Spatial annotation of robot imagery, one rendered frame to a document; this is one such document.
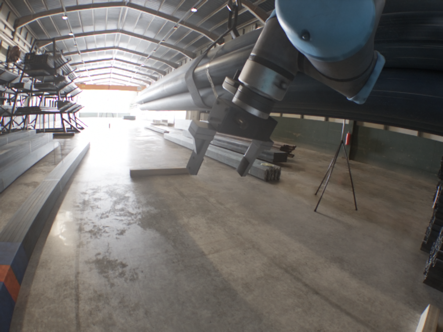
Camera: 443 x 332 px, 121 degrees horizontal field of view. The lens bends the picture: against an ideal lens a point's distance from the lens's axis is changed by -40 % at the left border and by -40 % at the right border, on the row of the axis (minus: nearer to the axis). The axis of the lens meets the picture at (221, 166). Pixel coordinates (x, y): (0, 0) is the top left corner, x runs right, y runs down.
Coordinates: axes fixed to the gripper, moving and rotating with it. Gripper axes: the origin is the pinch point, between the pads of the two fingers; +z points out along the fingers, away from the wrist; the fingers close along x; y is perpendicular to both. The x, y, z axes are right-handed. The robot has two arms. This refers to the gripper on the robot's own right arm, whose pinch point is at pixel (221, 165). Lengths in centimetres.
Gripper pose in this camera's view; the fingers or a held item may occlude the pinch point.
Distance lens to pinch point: 44.4
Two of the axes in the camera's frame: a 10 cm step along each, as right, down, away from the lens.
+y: 4.7, 6.0, -6.5
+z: -4.1, 8.0, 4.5
